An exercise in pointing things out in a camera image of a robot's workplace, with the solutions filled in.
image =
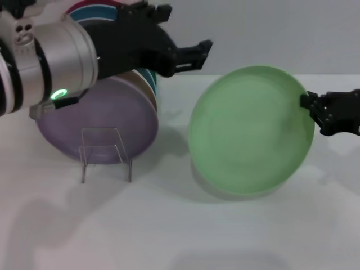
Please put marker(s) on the clear acrylic plate rack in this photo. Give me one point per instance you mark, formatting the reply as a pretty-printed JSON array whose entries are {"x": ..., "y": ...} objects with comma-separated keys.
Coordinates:
[{"x": 130, "y": 171}]

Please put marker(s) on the red plate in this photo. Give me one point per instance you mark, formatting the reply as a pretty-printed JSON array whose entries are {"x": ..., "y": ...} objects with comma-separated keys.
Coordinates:
[{"x": 90, "y": 2}]

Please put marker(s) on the purple plate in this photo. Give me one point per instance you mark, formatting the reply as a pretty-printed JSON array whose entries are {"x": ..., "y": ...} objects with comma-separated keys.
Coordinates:
[{"x": 112, "y": 112}]

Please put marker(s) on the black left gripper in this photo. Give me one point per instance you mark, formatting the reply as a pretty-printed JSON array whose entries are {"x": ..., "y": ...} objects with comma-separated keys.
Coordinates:
[{"x": 126, "y": 47}]

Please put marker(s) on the light blue plate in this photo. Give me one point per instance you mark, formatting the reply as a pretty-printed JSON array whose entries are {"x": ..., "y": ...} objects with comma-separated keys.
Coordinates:
[{"x": 147, "y": 75}]

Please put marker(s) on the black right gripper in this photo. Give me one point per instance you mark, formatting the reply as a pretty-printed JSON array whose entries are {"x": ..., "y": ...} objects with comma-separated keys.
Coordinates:
[{"x": 343, "y": 112}]

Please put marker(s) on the teal blue plate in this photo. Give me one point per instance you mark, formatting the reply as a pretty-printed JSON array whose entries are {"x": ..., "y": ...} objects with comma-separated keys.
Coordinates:
[{"x": 95, "y": 12}]

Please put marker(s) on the grey plate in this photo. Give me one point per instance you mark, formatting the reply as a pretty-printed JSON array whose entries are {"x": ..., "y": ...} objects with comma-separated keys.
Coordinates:
[{"x": 95, "y": 20}]

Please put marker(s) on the light green plate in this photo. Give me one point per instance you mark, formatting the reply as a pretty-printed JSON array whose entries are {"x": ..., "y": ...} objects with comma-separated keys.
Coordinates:
[{"x": 247, "y": 132}]

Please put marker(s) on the beige plate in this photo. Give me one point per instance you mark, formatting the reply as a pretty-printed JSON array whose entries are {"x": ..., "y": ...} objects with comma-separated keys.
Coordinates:
[{"x": 145, "y": 87}]

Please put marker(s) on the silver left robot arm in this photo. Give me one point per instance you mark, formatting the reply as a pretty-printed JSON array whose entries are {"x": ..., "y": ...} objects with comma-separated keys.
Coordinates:
[{"x": 64, "y": 56}]

